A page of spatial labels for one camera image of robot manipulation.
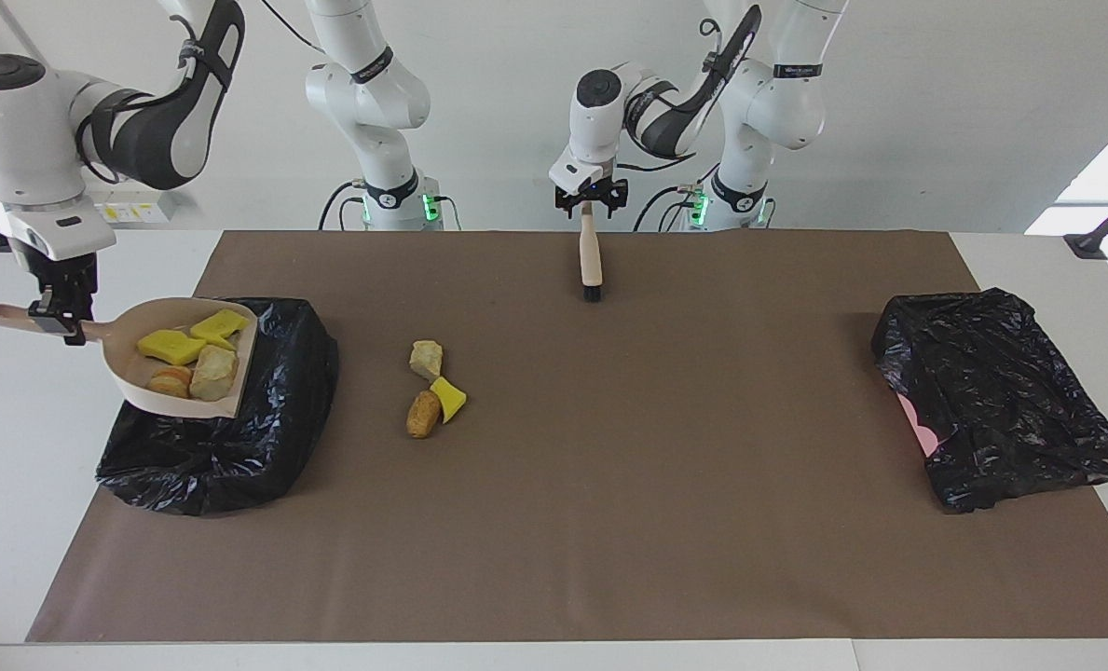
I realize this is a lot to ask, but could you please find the small beige round lump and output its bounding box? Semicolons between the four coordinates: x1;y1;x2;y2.
146;364;194;400

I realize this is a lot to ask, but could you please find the beige brush with black bristles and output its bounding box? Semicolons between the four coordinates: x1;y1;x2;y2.
579;203;604;303

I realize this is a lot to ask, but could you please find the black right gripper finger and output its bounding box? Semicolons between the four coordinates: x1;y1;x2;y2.
60;284;90;347
28;284;59;335

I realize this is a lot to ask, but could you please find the brown table mat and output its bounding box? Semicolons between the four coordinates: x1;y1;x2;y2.
27;230;1108;644

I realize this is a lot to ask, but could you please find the yellow u-shaped sponge piece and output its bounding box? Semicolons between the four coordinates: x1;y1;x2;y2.
137;329;208;366

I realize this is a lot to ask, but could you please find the white wall outlet box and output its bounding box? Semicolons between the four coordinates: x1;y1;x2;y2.
88;179;177;225

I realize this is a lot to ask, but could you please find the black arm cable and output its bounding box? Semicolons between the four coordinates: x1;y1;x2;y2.
609;5;769;173
170;0;321;55

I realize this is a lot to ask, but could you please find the beige plastic dustpan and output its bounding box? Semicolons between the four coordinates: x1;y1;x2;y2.
0;296;259;419

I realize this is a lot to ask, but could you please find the black plastic trash bag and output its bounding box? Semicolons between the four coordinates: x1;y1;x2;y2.
870;287;1108;514
95;296;340;516

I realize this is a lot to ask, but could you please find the pink plastic bin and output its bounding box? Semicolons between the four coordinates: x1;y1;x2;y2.
896;391;941;458

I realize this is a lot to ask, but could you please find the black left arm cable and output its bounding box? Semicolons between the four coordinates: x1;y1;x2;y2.
609;5;769;173

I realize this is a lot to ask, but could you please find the pale greenish foam chunk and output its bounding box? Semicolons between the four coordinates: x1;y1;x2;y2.
189;344;239;403

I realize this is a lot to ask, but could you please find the yellow sponge block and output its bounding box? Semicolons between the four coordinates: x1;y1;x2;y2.
189;308;250;352

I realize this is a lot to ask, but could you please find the black base power cable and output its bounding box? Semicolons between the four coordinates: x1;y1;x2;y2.
319;180;368;231
635;184;704;232

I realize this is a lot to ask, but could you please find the brown cork-like lump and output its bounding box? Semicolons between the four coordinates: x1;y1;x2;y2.
405;390;443;440

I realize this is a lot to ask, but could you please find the small yellow sponge wedge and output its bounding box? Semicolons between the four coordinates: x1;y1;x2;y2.
429;377;468;425

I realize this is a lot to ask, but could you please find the gray wall conduit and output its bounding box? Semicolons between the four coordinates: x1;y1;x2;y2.
0;0;37;59

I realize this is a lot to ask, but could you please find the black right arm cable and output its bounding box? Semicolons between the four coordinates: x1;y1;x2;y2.
170;0;321;55

